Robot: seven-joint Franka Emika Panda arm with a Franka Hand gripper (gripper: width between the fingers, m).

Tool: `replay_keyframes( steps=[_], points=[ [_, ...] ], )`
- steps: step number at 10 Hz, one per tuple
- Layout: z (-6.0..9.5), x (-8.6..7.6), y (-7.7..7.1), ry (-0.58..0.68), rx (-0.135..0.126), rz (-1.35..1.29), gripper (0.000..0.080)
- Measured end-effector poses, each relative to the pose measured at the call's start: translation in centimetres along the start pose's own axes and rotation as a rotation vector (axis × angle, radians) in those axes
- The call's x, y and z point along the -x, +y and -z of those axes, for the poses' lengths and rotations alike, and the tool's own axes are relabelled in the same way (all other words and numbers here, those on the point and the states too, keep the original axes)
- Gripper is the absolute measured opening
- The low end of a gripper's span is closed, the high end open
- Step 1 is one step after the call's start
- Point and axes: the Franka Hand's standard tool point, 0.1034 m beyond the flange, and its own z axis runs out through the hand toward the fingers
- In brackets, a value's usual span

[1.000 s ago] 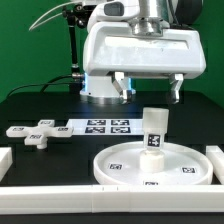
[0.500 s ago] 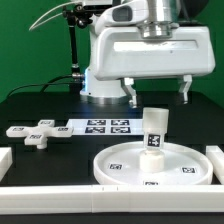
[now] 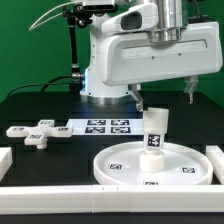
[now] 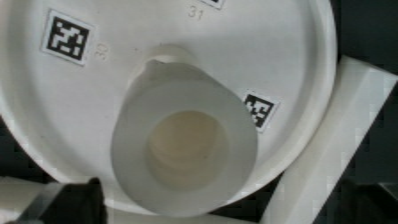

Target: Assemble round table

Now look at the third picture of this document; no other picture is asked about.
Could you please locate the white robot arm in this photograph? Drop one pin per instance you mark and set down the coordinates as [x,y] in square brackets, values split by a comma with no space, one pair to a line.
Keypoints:
[151,41]

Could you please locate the white cross-shaped table base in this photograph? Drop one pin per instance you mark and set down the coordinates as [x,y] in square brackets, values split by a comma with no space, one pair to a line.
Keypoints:
[39,134]

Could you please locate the white round table top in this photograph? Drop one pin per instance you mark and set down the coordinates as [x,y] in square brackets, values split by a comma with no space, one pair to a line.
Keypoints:
[129,163]

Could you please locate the white left fence block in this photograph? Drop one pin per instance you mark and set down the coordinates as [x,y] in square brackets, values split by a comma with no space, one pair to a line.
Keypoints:
[5,160]

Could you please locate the white front fence bar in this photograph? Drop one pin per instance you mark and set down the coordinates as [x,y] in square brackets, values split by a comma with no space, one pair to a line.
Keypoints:
[107,198]

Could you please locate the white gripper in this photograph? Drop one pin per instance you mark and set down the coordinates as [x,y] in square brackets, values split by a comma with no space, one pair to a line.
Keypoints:
[132,59]

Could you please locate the white marker sheet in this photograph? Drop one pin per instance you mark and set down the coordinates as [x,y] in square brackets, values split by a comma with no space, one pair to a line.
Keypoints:
[106,126]

